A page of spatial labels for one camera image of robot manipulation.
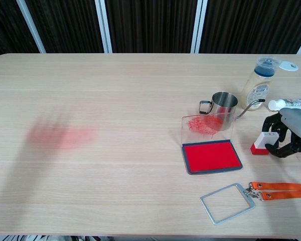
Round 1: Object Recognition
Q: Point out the right silver and black robot hand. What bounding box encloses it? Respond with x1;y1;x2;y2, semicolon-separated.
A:
262;107;301;159

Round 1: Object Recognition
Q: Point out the beige sauce bottle blue cap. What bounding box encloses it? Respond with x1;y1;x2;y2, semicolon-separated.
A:
240;55;284;111

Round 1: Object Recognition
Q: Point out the white red stamp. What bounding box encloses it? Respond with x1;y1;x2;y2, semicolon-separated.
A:
250;132;279;156

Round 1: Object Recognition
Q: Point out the red ink pad clear lid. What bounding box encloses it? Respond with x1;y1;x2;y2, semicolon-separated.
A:
181;112;243;175

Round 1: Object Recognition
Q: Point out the metal rectangular badge frame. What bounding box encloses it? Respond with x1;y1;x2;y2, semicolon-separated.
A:
199;183;256;225

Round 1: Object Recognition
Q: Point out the white printed tube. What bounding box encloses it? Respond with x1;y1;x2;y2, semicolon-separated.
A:
268;98;301;111

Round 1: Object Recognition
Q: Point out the black and white striped fabric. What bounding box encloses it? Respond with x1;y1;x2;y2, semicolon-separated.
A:
1;234;53;241

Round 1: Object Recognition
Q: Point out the steel pitcher with thin spout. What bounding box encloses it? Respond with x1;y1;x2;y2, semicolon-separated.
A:
199;91;266;131

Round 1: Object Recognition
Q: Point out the white round lid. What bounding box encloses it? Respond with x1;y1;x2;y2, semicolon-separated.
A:
278;61;299;72

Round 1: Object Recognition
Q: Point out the orange lanyard with metal clasps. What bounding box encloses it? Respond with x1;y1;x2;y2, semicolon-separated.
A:
245;181;301;201

